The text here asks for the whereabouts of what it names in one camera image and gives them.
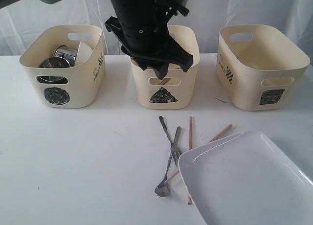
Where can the stainless steel table knife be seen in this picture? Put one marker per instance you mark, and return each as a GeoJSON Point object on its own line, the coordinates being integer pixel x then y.
{"type": "Point", "coordinates": [165, 81]}

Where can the cream bin with triangle mark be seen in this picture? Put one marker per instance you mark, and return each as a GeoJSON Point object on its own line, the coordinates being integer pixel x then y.
{"type": "Point", "coordinates": [177, 93]}

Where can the wooden chopstick slanted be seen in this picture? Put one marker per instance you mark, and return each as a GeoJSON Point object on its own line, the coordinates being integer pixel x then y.
{"type": "Point", "coordinates": [218, 136]}

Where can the white rectangular plate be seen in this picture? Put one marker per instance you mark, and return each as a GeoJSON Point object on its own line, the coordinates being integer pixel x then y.
{"type": "Point", "coordinates": [246, 179]}

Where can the cream bin with square mark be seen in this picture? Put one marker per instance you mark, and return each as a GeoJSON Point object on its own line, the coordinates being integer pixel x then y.
{"type": "Point", "coordinates": [258, 66]}

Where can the steel mug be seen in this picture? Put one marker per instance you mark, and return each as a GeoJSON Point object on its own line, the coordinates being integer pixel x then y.
{"type": "Point", "coordinates": [54, 62]}
{"type": "Point", "coordinates": [67, 53]}

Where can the cream bin with circle mark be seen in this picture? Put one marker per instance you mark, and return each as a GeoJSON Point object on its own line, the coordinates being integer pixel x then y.
{"type": "Point", "coordinates": [83, 80]}

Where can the wooden chopstick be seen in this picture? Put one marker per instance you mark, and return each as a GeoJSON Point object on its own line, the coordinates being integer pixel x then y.
{"type": "Point", "coordinates": [190, 147]}

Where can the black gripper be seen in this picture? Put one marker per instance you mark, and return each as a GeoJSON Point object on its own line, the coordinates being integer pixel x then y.
{"type": "Point", "coordinates": [141, 26]}

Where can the white ceramic bowl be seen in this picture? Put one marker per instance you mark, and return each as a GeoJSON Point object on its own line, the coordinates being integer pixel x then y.
{"type": "Point", "coordinates": [83, 53]}

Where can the stainless steel spoon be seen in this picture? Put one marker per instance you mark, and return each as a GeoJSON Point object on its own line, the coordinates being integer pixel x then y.
{"type": "Point", "coordinates": [168, 137]}

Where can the stainless steel bowl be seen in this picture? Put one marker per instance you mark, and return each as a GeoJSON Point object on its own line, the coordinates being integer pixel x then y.
{"type": "Point", "coordinates": [52, 80]}

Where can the stainless steel fork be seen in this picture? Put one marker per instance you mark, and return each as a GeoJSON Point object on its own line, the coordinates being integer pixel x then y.
{"type": "Point", "coordinates": [162, 190]}

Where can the white curtain backdrop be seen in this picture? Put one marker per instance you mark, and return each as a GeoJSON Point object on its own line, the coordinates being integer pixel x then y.
{"type": "Point", "coordinates": [22, 22]}

